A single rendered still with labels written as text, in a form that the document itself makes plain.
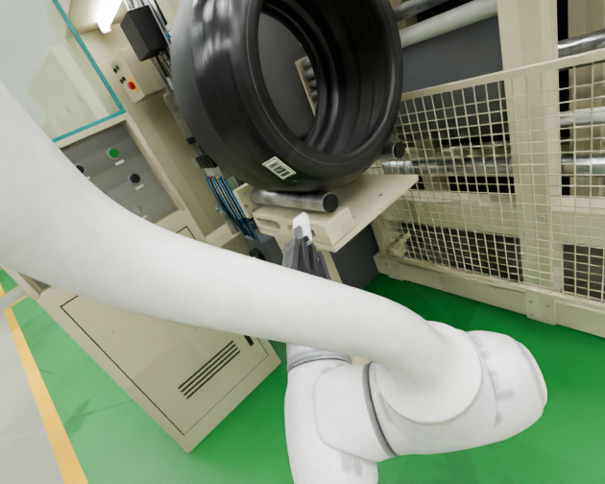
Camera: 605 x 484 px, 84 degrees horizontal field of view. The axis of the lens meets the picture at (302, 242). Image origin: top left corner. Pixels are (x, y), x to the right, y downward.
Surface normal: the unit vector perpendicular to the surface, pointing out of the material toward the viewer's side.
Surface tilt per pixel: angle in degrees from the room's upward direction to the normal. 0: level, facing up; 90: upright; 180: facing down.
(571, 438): 0
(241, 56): 86
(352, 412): 30
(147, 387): 90
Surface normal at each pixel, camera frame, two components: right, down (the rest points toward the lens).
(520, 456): -0.37, -0.81
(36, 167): 0.92, -0.15
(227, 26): -0.18, 0.14
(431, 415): -0.42, -0.06
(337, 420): -0.37, -0.47
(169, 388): 0.61, 0.16
